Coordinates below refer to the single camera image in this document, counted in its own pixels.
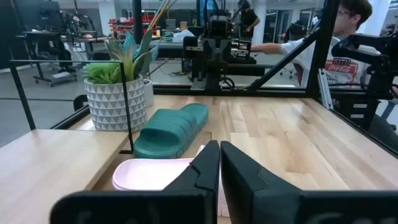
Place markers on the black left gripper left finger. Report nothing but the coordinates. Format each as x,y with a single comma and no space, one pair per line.
186,205

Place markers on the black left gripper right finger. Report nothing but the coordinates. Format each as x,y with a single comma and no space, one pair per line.
264,202

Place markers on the pink rubber slide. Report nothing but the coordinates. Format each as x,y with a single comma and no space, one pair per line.
146,174

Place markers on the green rubber slide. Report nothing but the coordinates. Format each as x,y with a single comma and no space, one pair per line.
171,130

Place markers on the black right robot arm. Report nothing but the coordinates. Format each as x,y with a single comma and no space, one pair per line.
214,76

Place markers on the person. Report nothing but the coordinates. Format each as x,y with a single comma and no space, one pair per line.
339,65
248,20

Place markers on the grey desk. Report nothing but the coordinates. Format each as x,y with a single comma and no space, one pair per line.
168,49

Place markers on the black pole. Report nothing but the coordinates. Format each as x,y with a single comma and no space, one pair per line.
137,21

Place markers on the red storage shelving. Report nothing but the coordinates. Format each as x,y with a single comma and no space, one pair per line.
127,26

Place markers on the green plant in patterned pot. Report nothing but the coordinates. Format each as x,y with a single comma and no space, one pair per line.
115,105

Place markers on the black workbench desk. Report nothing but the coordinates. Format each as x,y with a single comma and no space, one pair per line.
59,37

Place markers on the black computer monitor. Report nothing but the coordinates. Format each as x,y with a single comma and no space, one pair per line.
40,14

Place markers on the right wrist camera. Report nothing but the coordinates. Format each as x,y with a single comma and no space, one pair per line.
219,26

